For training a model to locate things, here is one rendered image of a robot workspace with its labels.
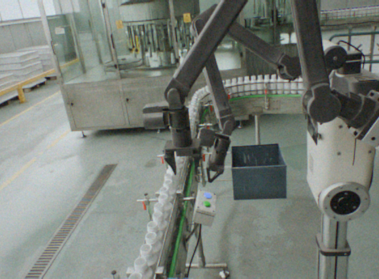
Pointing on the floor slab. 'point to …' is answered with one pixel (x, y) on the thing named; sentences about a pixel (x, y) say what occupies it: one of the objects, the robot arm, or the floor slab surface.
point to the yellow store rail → (16, 88)
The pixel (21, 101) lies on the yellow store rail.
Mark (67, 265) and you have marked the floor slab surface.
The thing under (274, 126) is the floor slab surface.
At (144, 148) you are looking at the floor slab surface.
